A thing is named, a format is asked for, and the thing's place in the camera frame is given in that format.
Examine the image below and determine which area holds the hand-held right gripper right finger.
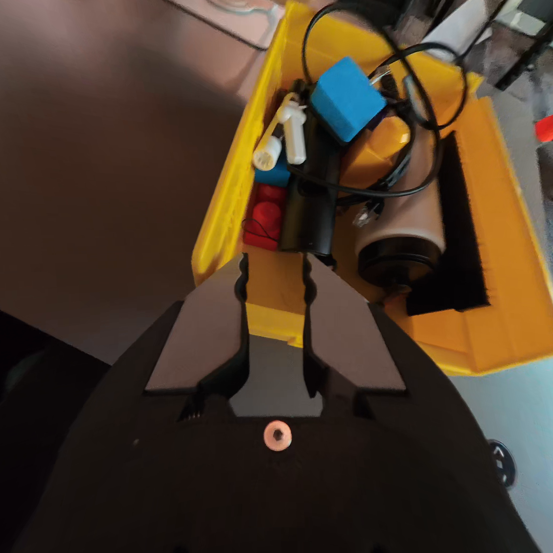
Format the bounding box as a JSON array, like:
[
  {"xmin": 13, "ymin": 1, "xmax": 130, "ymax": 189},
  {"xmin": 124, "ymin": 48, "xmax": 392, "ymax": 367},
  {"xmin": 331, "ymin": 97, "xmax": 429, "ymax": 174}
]
[{"xmin": 302, "ymin": 252, "xmax": 408, "ymax": 399}]

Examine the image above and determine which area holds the black handheld device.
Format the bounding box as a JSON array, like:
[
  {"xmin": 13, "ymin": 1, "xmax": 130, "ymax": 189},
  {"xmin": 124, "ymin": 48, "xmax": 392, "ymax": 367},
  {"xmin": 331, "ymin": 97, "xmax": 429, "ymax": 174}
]
[{"xmin": 281, "ymin": 80, "xmax": 342, "ymax": 254}]

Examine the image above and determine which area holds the blue toy block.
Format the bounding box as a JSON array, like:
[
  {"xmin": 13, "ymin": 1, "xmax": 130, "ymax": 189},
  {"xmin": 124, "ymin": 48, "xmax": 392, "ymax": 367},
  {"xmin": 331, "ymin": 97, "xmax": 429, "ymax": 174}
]
[{"xmin": 255, "ymin": 163, "xmax": 291, "ymax": 187}]

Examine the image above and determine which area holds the white plastic connector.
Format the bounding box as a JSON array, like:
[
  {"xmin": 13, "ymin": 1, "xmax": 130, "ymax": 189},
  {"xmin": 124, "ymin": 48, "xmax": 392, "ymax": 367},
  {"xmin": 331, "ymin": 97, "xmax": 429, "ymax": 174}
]
[{"xmin": 253, "ymin": 136, "xmax": 283, "ymax": 172}]

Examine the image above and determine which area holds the red toy block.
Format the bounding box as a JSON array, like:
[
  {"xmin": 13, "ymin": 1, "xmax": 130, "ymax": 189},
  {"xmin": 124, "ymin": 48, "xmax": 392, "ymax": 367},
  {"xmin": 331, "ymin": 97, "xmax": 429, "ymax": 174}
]
[{"xmin": 243, "ymin": 183, "xmax": 288, "ymax": 251}]

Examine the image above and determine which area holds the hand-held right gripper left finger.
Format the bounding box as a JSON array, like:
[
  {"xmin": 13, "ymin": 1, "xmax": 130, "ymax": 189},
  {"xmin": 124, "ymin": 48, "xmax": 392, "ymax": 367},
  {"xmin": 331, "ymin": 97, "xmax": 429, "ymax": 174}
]
[{"xmin": 144, "ymin": 252, "xmax": 251, "ymax": 401}]

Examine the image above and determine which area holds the blue sponge with black side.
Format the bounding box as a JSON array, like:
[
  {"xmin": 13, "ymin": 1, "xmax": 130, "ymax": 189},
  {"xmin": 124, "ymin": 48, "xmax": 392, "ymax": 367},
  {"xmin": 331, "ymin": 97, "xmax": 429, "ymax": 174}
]
[{"xmin": 310, "ymin": 56, "xmax": 387, "ymax": 143}]

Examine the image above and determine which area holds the black ridged foam strip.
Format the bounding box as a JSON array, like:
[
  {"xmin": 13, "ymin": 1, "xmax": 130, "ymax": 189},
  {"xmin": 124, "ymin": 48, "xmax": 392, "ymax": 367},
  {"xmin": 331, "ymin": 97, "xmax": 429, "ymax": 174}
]
[{"xmin": 406, "ymin": 132, "xmax": 491, "ymax": 317}]

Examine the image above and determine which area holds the black caster wheel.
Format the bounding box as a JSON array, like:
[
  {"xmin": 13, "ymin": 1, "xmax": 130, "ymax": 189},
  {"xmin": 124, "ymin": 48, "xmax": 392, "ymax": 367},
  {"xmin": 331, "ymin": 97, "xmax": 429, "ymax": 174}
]
[{"xmin": 488, "ymin": 440, "xmax": 517, "ymax": 488}]

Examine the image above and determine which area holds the paper roll with black cap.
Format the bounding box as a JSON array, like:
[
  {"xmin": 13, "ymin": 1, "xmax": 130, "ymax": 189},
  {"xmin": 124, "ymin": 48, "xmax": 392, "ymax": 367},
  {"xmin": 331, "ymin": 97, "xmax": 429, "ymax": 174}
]
[{"xmin": 355, "ymin": 130, "xmax": 446, "ymax": 289}]

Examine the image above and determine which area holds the yellow plastic bin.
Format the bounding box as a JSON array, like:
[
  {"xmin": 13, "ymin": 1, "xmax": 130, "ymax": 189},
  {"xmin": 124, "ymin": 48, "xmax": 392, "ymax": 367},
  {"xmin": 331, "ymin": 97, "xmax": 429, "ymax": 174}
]
[{"xmin": 191, "ymin": 0, "xmax": 553, "ymax": 377}]

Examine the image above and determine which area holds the yellow plastic piece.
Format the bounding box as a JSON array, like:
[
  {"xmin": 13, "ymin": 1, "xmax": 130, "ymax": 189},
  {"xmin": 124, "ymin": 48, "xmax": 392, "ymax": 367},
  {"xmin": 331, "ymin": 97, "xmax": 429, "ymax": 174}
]
[{"xmin": 346, "ymin": 117, "xmax": 411, "ymax": 187}]

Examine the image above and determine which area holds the black cable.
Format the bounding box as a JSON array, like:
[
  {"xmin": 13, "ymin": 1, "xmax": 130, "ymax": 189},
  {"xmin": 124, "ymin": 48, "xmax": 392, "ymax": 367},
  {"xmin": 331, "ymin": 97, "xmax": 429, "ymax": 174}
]
[{"xmin": 302, "ymin": 3, "xmax": 468, "ymax": 200}]

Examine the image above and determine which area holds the white plastic clip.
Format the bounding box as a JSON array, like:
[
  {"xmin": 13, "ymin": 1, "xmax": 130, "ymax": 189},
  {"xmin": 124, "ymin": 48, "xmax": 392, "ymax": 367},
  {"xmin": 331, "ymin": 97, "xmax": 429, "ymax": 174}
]
[{"xmin": 279, "ymin": 93, "xmax": 308, "ymax": 166}]

